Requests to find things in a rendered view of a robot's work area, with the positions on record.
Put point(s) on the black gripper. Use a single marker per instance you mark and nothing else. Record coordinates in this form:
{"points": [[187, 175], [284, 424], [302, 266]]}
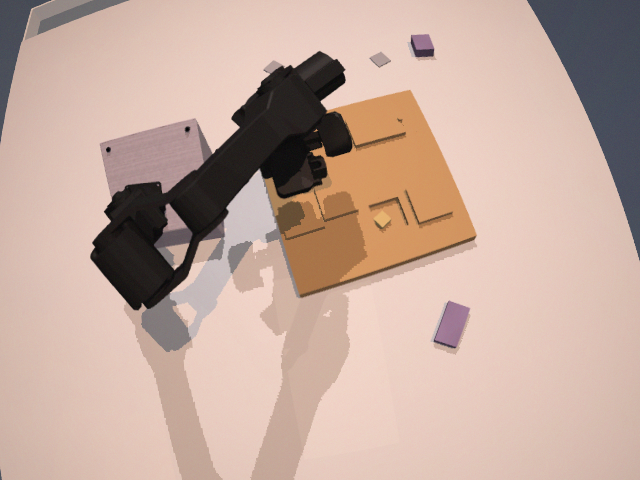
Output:
{"points": [[332, 133]]}

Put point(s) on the tan square block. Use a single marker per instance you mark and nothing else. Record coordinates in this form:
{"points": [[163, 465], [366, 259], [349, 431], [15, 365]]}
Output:
{"points": [[382, 219]]}

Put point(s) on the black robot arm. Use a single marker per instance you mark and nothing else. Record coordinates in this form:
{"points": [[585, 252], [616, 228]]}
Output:
{"points": [[286, 107]]}

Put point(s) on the orange square puzzle board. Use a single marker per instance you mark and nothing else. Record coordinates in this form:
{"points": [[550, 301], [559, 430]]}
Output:
{"points": [[395, 165]]}

